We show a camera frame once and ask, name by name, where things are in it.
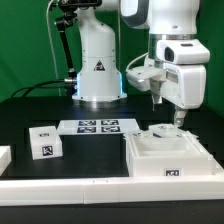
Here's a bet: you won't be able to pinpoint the white cabinet body box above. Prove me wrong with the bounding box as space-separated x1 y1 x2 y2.
125 132 214 178

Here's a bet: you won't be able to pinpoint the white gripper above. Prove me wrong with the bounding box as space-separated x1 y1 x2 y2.
150 63 206 127

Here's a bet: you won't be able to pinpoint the white flat top panel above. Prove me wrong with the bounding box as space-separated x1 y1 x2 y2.
57 119 139 135

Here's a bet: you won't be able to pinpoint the black cables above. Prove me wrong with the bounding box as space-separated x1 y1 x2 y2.
10 78 78 98

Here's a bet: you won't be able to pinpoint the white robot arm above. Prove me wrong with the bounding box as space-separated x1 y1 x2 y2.
58 0 210 126

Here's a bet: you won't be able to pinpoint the white border rail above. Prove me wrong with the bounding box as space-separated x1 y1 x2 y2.
185 132 224 176
0 174 224 206

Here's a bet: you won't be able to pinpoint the grey thin cable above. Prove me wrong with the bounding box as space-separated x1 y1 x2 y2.
45 0 62 97

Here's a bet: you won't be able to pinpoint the white cabinet door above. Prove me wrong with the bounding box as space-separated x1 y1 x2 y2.
124 130 153 138
149 124 184 138

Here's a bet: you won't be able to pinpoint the white left border piece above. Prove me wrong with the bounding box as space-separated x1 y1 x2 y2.
0 146 11 176

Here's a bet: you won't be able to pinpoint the small white cube block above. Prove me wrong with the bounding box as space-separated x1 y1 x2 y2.
29 126 63 160

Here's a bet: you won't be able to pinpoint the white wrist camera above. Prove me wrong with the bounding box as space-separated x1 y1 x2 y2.
126 66 160 91

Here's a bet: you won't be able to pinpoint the white right border rail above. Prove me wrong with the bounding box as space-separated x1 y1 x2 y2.
185 132 224 176

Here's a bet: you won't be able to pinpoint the white front border rail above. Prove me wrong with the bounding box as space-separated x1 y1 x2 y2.
0 174 224 206

